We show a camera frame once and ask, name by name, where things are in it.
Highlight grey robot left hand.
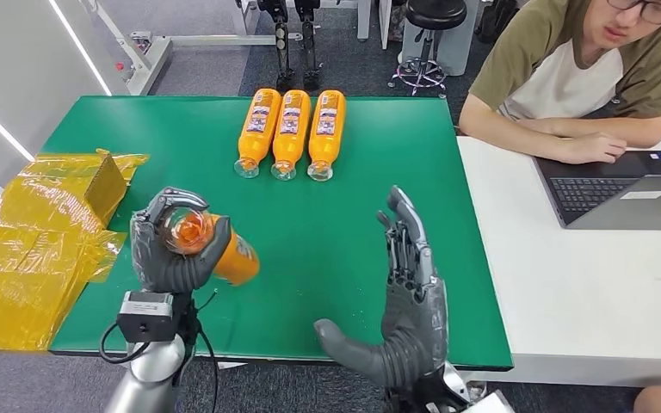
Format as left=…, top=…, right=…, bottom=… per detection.
left=129, top=186, right=233, bottom=295

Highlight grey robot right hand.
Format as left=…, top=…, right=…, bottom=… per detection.
left=313, top=185, right=451, bottom=396

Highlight orange bottle with clear cap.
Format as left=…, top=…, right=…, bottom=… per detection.
left=233, top=87, right=284, bottom=180
left=269, top=89, right=312, bottom=182
left=158, top=206, right=262, bottom=288
left=306, top=89, right=348, bottom=183

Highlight yellow film wrapped cardboard box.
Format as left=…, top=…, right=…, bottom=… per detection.
left=0, top=148, right=151, bottom=352

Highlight white desk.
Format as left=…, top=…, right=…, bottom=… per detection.
left=455, top=135, right=661, bottom=391

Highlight grey laptop with black keyboard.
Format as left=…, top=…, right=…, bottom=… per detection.
left=533, top=150, right=661, bottom=231

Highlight person's right hand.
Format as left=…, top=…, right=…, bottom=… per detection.
left=558, top=132, right=628, bottom=166

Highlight black humanoid robot legs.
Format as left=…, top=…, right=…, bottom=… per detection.
left=256, top=0, right=324, bottom=92

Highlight black stool with chrome base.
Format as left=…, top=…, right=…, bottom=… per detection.
left=387, top=0, right=469, bottom=99

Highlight person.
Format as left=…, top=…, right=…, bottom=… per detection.
left=458, top=0, right=661, bottom=166

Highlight black bag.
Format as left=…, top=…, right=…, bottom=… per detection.
left=473, top=0, right=520, bottom=46

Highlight black-framed glasses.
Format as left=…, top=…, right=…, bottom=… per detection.
left=606, top=0, right=661, bottom=27

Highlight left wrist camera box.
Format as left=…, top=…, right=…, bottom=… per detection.
left=115, top=290, right=176, bottom=344

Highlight white metal stand frame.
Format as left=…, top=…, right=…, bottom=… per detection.
left=77, top=0, right=304, bottom=97

